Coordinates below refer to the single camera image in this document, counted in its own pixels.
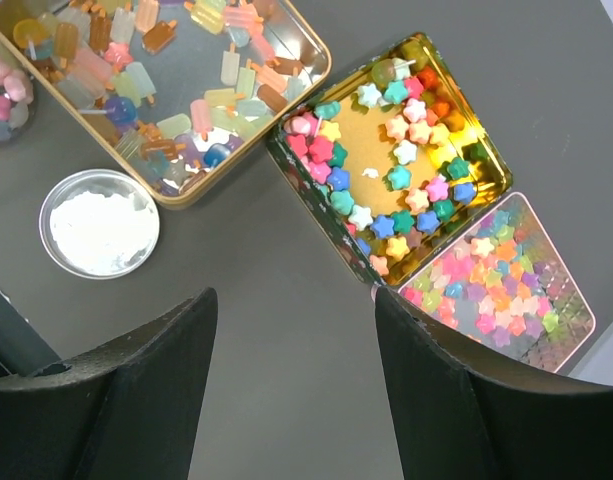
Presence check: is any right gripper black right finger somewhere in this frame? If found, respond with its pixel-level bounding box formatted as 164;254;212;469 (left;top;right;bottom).
375;287;613;479

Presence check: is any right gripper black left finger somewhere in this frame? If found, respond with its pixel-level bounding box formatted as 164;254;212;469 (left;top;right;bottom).
0;288;218;479

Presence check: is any pink candy tin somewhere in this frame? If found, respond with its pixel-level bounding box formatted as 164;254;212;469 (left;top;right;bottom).
397;192;596;372

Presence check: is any round silver jar lid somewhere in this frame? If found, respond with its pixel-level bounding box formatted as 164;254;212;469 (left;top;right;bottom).
38;169;160;280

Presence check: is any dark green star candy tin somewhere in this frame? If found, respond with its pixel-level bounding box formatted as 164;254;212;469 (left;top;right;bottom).
268;33;512;287

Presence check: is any gold popsicle candy tin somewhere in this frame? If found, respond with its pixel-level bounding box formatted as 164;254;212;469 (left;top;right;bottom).
0;1;332;209

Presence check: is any clear glass jar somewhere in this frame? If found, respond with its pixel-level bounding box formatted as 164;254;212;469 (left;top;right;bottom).
0;42;36;147

